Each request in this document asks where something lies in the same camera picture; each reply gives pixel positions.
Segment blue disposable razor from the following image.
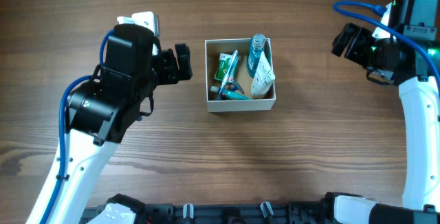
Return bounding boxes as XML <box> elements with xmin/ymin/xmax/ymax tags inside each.
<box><xmin>230</xmin><ymin>81</ymin><xmax>244</xmax><ymax>94</ymax></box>

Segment white square container box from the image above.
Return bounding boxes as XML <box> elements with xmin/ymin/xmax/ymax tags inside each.
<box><xmin>205</xmin><ymin>38</ymin><xmax>276</xmax><ymax>112</ymax></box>

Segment white lotion tube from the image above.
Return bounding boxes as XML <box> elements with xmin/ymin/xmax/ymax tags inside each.
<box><xmin>251</xmin><ymin>52</ymin><xmax>276</xmax><ymax>99</ymax></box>

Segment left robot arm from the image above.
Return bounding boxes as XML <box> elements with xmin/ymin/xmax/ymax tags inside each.
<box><xmin>27</xmin><ymin>24</ymin><xmax>193</xmax><ymax>223</ymax></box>

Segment red green toothpaste tube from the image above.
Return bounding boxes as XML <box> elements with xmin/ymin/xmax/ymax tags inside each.
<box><xmin>210</xmin><ymin>86</ymin><xmax>250</xmax><ymax>100</ymax></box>

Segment green white soap box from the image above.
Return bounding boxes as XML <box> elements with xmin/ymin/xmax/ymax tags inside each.
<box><xmin>214</xmin><ymin>53</ymin><xmax>239</xmax><ymax>83</ymax></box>

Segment blue Listerine mouthwash bottle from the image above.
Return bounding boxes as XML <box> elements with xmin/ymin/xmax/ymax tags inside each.
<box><xmin>246</xmin><ymin>34</ymin><xmax>266</xmax><ymax>78</ymax></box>

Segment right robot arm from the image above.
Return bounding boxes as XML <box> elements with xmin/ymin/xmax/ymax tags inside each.
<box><xmin>331</xmin><ymin>23</ymin><xmax>439</xmax><ymax>223</ymax></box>

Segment blue white toothbrush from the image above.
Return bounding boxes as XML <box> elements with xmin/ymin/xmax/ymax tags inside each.
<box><xmin>216</xmin><ymin>50</ymin><xmax>239</xmax><ymax>100</ymax></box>

